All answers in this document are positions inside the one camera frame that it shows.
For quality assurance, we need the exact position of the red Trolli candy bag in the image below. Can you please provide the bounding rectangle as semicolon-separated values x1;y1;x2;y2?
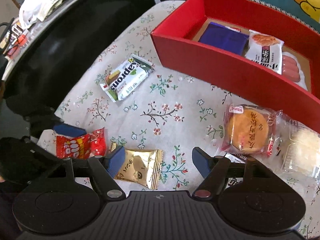
56;128;108;159

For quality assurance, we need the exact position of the dark nut snack packet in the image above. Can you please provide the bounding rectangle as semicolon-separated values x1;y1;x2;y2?
221;154;255;194

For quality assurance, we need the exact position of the orange mooncake packet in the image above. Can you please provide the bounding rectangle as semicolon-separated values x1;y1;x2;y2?
221;103;282;156

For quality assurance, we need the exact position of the green white Naprons wafer packet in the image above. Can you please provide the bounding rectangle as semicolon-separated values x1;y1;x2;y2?
100;54;153;102

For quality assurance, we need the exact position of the clear pastry packet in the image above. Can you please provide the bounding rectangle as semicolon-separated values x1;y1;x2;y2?
276;118;320;183

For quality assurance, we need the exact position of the blue foil snack bag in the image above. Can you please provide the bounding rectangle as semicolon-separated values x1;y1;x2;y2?
199;22;249;55

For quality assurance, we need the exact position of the white kimchi snack packet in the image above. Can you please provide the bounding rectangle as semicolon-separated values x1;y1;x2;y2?
245;30;284;75

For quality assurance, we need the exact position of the gold foil snack packet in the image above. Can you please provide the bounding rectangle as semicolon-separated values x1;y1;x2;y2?
112;148;163;190

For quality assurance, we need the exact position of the black side table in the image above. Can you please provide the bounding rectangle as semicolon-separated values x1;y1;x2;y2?
0;0;161;140

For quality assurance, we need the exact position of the floral tablecloth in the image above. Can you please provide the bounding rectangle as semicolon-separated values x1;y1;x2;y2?
56;1;319;239

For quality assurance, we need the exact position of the red cardboard box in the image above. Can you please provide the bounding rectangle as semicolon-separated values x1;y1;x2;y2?
151;0;319;131

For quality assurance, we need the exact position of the sausage pack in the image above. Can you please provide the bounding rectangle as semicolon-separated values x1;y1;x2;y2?
281;51;308;90

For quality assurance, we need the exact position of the red white snack packet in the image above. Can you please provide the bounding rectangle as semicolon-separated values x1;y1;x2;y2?
225;26;241;33

